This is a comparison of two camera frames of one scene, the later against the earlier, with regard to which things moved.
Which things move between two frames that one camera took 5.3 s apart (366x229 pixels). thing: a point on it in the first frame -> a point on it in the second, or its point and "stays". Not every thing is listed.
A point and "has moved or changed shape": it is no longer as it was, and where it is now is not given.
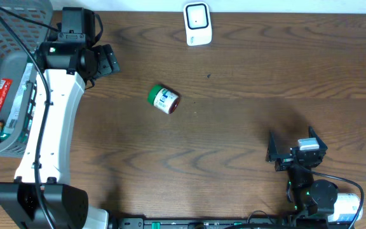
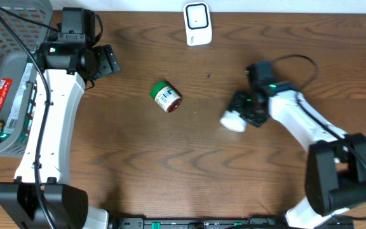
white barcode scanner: x=197 y=23 stays
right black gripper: x=284 y=161 -> x=236 y=104
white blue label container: x=345 y=207 has moved or changed shape
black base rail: x=228 y=223 stays
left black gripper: x=108 y=62 stays
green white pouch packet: x=11 y=128 stays
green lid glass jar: x=163 y=99 has moved or changed shape
